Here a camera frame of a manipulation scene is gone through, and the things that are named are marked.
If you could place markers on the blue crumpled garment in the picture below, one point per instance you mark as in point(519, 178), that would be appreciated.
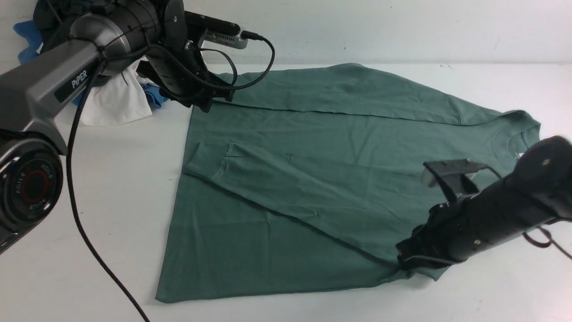
point(27, 30)

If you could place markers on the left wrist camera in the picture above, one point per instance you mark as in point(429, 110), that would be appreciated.
point(217, 31)

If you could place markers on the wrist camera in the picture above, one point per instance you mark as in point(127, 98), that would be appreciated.
point(217, 31)
point(454, 177)

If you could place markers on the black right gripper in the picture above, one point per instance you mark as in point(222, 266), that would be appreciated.
point(454, 232)

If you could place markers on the green long-sleeve shirt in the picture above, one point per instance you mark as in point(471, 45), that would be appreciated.
point(306, 181)

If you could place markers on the white crumpled garment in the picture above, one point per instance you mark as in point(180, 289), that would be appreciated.
point(120, 101)

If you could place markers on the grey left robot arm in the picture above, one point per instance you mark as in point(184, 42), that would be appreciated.
point(110, 37)

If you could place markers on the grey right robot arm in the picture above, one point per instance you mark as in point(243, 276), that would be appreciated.
point(536, 193)

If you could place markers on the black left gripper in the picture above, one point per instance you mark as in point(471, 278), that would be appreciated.
point(183, 77)

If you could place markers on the dark green crumpled garment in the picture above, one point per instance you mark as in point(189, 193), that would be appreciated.
point(63, 16)

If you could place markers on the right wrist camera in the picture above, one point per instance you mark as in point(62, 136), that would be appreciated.
point(454, 177)

